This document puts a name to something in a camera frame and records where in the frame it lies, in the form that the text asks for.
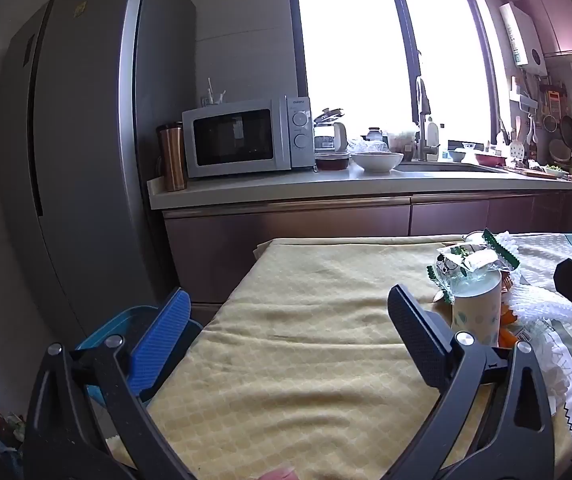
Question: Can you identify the clear plastic bag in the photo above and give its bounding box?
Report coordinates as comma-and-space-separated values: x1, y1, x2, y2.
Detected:
515, 319, 553, 357

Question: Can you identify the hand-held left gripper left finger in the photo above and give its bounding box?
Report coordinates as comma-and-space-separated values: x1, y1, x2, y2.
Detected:
22, 287, 204, 480

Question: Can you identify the wooden cutting board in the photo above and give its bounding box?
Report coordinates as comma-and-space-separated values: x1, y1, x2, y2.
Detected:
506, 165, 552, 177

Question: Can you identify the glass kettle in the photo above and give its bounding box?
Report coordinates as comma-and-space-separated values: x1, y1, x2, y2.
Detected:
313, 107, 349, 156

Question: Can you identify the wall knife rack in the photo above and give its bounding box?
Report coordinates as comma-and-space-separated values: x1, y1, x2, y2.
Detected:
510, 72, 540, 112

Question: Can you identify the pink wall cabinet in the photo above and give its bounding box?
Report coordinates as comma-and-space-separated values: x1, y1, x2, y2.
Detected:
516, 0, 572, 58

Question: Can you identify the orange peel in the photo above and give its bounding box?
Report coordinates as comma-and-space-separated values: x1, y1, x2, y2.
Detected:
497, 305, 521, 350

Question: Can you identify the yellow patterned tablecloth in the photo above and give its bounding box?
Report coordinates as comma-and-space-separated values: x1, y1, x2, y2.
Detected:
111, 234, 572, 480

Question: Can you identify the large window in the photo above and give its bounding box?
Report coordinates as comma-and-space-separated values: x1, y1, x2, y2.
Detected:
288, 0, 499, 161

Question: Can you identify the white foam net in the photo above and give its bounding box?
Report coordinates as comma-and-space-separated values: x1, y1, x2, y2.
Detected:
507, 280, 572, 342
495, 231, 523, 262

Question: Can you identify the white microwave oven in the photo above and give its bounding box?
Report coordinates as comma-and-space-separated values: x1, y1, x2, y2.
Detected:
182, 96, 315, 179

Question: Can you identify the white water heater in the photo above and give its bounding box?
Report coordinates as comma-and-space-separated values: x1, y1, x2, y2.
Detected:
499, 1, 548, 68

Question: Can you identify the dark red bowl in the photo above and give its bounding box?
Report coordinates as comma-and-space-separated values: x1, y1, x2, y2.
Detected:
314, 152, 351, 171

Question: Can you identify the green white snack wrapper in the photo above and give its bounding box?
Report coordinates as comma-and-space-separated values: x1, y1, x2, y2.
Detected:
426, 228, 519, 305

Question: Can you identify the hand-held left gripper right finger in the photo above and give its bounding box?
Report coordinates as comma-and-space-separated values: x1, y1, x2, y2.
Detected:
387, 285, 557, 480

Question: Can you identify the blue plastic bin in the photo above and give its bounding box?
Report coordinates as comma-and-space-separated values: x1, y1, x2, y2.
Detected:
75, 304, 206, 408

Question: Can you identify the white utensil holder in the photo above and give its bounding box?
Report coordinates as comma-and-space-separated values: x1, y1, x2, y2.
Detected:
201, 78, 227, 107

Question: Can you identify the white grey printed cloth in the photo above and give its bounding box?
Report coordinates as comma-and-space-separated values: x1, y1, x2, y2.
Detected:
511, 232, 572, 461

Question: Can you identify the copper thermos mug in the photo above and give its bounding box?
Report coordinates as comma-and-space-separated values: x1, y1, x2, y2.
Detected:
156, 122, 188, 192

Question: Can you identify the white slotted spatula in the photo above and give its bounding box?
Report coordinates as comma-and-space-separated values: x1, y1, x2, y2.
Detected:
511, 117, 525, 159

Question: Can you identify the white paper cup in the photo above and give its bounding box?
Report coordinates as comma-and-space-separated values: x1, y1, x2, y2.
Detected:
451, 275, 503, 348

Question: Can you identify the metal kitchen faucet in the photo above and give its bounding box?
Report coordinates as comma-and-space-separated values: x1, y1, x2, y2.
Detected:
414, 76, 440, 162

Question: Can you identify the kitchen counter cabinet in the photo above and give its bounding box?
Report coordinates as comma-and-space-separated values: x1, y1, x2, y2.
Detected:
147, 161, 572, 306

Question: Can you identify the white ceramic bowl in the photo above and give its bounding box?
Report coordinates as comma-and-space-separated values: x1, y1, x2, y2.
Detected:
351, 151, 404, 173

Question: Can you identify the grey refrigerator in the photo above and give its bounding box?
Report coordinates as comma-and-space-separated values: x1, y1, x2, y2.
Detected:
0, 0, 197, 341

